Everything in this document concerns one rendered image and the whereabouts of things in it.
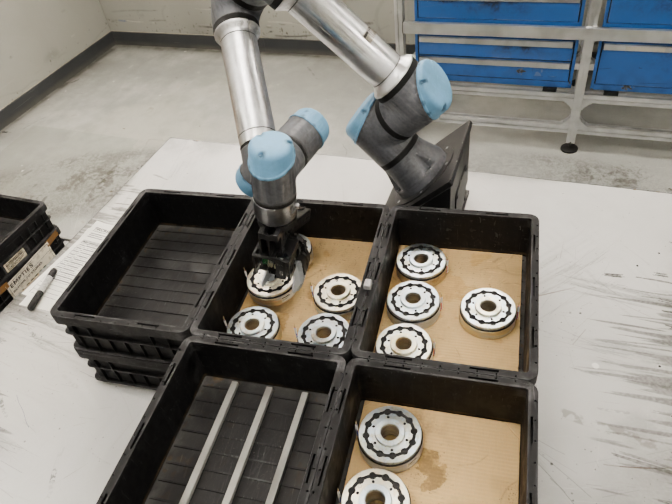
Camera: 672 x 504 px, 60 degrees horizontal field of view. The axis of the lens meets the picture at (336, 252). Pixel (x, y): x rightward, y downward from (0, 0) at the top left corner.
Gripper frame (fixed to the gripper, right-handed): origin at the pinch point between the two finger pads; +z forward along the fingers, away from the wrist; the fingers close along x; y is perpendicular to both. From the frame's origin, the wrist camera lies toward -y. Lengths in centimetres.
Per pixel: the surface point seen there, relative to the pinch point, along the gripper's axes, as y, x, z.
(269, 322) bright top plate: 10.2, -0.3, 1.1
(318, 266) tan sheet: -9.0, 4.1, 3.8
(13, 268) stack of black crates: -26, -105, 51
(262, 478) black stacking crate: 38.9, 8.1, 3.1
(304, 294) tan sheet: -0.5, 3.4, 3.9
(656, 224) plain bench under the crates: -47, 79, 8
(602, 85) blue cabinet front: -183, 86, 44
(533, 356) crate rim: 15, 47, -12
